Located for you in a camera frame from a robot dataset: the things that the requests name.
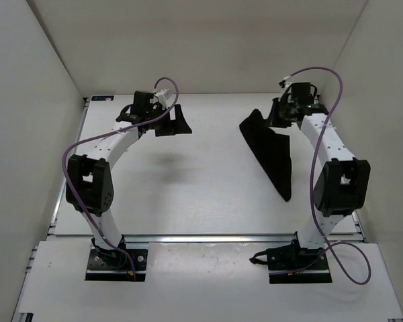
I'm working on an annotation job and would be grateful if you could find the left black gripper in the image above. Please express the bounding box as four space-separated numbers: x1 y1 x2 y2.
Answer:
148 103 192 136

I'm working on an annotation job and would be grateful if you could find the black skirt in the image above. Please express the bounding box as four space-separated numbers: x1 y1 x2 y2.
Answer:
239 109 292 202

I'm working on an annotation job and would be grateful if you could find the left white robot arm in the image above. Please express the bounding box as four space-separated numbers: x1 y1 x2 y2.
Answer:
62 99 192 267

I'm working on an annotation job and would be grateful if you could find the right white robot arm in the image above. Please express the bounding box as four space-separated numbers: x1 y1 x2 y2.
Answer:
267 98 371 269

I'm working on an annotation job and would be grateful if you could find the left blue label sticker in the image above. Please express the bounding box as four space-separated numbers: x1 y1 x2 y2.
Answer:
91 95 114 101

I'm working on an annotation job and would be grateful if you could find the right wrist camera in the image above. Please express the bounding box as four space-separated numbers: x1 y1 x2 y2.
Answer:
279 77 318 105

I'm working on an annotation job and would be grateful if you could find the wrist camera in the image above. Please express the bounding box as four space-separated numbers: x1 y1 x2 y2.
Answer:
279 77 318 105
133 89 171 108

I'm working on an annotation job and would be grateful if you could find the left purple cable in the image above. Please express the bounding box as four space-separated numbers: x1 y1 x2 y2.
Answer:
62 77 179 282

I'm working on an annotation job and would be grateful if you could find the purple cable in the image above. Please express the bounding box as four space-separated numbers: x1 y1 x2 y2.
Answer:
268 66 373 285
62 77 179 282

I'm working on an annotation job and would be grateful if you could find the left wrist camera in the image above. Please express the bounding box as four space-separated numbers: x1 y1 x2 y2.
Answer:
133 89 171 108

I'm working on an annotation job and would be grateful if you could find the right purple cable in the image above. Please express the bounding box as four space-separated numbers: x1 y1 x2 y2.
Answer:
268 66 373 285

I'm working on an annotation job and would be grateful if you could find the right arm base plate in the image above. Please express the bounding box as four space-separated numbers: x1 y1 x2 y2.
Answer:
266 245 332 284

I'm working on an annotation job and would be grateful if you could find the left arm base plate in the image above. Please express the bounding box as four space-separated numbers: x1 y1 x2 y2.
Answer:
85 248 148 282

